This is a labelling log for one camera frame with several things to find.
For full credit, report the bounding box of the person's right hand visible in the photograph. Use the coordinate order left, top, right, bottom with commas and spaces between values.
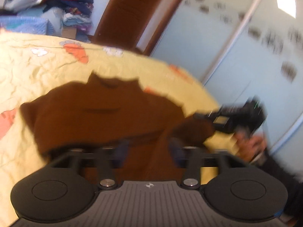
234, 132, 268, 164

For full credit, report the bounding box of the frosted glass sliding wardrobe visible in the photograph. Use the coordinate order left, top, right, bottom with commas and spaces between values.
149, 0, 303, 157

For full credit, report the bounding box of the brown cardboard box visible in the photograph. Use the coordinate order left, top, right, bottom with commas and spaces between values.
62, 26, 77, 39

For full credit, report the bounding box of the brown wooden door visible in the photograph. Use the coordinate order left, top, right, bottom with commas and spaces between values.
91, 0, 197, 55

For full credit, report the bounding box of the pile of mixed clothes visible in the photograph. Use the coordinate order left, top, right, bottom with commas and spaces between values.
0, 0, 95, 33

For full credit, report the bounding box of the brown knitted sweater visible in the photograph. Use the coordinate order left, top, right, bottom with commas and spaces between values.
20, 72, 216, 187

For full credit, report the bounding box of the blue quilted blanket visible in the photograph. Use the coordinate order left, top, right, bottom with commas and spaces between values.
0, 16, 63, 37

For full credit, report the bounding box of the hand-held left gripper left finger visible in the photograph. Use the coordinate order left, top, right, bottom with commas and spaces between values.
50, 139, 130, 190

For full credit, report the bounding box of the person's right forearm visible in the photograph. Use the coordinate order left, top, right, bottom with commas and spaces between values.
250, 147, 303, 220

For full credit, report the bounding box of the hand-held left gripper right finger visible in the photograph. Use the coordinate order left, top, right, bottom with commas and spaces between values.
168, 137, 247, 190

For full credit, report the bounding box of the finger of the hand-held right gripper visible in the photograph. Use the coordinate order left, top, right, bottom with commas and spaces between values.
193, 111, 222, 123

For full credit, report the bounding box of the yellow printed bed quilt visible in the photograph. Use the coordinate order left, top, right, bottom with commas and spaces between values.
0, 27, 240, 227

